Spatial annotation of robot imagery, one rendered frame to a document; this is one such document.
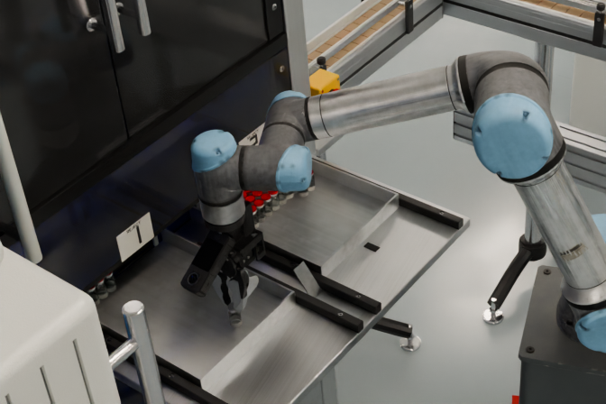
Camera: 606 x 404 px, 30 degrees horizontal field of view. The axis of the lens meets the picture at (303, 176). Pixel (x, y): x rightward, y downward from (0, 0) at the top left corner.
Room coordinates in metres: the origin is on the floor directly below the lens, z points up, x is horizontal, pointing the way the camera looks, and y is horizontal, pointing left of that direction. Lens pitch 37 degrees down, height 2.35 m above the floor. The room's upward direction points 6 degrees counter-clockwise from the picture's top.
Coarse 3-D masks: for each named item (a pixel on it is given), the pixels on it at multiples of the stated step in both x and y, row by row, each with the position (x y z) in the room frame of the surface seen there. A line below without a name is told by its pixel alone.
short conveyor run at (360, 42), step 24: (384, 0) 2.55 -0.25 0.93; (408, 0) 2.46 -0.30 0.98; (432, 0) 2.55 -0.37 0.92; (336, 24) 2.39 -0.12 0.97; (360, 24) 2.44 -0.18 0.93; (384, 24) 2.43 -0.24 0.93; (408, 24) 2.45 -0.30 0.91; (432, 24) 2.55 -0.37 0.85; (312, 48) 2.32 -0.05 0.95; (336, 48) 2.28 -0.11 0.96; (360, 48) 2.32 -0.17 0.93; (384, 48) 2.39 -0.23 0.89; (336, 72) 2.24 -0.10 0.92; (360, 72) 2.31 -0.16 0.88
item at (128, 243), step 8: (144, 216) 1.62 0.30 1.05; (136, 224) 1.60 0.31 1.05; (144, 224) 1.62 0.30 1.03; (128, 232) 1.59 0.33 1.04; (136, 232) 1.60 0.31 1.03; (144, 232) 1.61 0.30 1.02; (152, 232) 1.63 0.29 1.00; (120, 240) 1.57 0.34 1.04; (128, 240) 1.58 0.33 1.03; (136, 240) 1.60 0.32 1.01; (144, 240) 1.61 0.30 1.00; (120, 248) 1.57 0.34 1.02; (128, 248) 1.58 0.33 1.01; (136, 248) 1.60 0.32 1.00; (128, 256) 1.58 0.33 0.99
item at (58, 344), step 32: (0, 256) 0.93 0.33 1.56; (0, 288) 0.90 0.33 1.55; (32, 288) 0.89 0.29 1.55; (64, 288) 0.89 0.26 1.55; (0, 320) 0.85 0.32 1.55; (32, 320) 0.84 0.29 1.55; (64, 320) 0.84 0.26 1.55; (96, 320) 0.87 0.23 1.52; (0, 352) 0.80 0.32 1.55; (32, 352) 0.81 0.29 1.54; (64, 352) 0.83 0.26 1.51; (96, 352) 0.86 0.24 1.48; (0, 384) 0.77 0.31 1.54; (32, 384) 0.80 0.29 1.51; (64, 384) 0.82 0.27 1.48; (96, 384) 0.85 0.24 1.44
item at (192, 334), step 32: (160, 256) 1.70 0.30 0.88; (192, 256) 1.69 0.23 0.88; (128, 288) 1.61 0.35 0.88; (160, 288) 1.61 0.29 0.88; (256, 288) 1.58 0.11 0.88; (160, 320) 1.52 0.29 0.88; (192, 320) 1.51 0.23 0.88; (224, 320) 1.50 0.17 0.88; (256, 320) 1.49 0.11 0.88; (160, 352) 1.44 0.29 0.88; (192, 352) 1.43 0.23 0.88; (224, 352) 1.42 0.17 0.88
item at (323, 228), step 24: (312, 168) 1.92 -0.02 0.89; (312, 192) 1.85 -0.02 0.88; (336, 192) 1.85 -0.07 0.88; (360, 192) 1.84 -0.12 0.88; (384, 192) 1.80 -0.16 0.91; (192, 216) 1.81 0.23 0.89; (288, 216) 1.78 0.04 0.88; (312, 216) 1.77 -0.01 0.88; (336, 216) 1.77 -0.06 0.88; (360, 216) 1.76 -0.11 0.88; (384, 216) 1.74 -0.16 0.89; (264, 240) 1.68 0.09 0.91; (288, 240) 1.71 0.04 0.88; (312, 240) 1.70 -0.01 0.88; (336, 240) 1.69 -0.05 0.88; (360, 240) 1.68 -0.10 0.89; (312, 264) 1.60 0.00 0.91; (336, 264) 1.62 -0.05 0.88
